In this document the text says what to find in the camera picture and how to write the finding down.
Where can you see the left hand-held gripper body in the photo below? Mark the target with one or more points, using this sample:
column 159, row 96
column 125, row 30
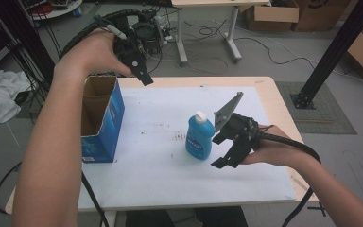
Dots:
column 131, row 48

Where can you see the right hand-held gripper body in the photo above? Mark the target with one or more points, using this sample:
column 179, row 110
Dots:
column 241, row 127

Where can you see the blue bottle with white cap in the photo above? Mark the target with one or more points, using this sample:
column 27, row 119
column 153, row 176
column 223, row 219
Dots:
column 198, row 138

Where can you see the blue cardboard box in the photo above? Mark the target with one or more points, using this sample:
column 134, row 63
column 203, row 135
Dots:
column 107, row 126

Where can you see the person's right hand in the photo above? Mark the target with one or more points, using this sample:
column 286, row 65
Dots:
column 274, row 151

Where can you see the person's left hand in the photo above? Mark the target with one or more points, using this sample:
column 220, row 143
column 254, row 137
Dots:
column 89, row 53

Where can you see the black machine on floor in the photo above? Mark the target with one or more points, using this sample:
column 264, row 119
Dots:
column 152, row 33

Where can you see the light wooden table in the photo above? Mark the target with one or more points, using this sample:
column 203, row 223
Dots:
column 280, row 107

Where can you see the round white table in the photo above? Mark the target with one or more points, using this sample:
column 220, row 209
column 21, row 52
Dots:
column 55, row 8

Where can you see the grey floor mat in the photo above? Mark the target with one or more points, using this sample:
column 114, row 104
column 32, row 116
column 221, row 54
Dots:
column 331, row 116

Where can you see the white-legged desk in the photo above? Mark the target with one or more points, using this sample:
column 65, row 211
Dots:
column 230, row 31

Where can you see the open brown cardboard box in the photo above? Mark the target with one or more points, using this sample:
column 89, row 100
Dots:
column 272, row 15

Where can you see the black metal stand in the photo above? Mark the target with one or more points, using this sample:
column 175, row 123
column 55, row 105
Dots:
column 334, row 53

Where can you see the large brown cardboard box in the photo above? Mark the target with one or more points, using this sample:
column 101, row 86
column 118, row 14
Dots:
column 321, row 14

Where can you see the white cloth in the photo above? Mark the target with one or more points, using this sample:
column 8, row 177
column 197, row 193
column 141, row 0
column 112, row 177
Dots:
column 0, row 94

